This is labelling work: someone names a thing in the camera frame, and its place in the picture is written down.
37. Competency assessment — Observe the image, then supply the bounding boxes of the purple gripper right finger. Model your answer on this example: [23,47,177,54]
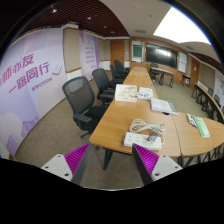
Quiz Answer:
[132,144,182,185]

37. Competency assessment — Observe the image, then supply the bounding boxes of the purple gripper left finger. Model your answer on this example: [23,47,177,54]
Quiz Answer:
[42,144,91,185]

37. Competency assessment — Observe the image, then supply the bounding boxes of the grey charger plug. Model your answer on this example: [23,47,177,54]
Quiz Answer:
[147,131,159,141]

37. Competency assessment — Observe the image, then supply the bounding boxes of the white power strip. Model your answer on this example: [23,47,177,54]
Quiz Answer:
[123,132,162,151]

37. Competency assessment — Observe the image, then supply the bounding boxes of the long wooden conference table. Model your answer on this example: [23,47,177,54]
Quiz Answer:
[88,66,182,171]

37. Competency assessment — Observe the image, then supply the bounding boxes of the right curved wooden table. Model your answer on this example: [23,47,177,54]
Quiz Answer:
[173,112,224,167]

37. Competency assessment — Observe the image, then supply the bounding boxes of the markers pack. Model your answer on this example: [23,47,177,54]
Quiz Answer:
[186,113,197,128]

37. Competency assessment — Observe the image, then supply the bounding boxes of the green white booklet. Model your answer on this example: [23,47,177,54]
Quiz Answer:
[194,117,210,137]

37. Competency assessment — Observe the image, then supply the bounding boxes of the white papers with blue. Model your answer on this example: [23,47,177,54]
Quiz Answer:
[136,87,153,100]

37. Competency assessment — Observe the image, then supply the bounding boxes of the nearest black office chair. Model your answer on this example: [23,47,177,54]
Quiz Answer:
[62,76,106,138]

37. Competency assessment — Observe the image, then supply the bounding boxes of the black office chair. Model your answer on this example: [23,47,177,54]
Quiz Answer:
[92,68,115,104]
[114,60,130,78]
[62,76,106,138]
[110,65,124,88]

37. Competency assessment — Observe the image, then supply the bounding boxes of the white box on table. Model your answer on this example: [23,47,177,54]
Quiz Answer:
[115,84,137,102]

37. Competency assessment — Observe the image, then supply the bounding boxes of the right side bench table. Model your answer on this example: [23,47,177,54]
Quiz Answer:
[192,83,224,124]

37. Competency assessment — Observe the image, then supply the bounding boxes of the far wooden desk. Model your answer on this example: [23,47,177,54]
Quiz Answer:
[150,67,174,87]

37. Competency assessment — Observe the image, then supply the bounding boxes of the far black office chair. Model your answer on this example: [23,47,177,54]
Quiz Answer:
[114,60,130,78]

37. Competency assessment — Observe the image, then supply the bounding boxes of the whiteboard left of screen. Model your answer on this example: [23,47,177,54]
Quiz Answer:
[132,41,142,63]

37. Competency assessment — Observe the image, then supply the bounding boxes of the wooden door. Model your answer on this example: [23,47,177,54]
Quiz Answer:
[110,40,124,63]

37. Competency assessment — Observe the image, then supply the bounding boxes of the bright ceiling light panel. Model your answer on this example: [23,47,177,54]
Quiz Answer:
[154,7,210,44]

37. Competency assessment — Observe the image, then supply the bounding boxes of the coiled white power cable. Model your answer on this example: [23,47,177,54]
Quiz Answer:
[128,118,167,136]

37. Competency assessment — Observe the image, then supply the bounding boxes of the large black wall screen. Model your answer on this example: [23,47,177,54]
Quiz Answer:
[145,43,177,68]

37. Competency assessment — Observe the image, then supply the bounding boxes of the narrow purple wall banner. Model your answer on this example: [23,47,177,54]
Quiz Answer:
[79,31,100,80]

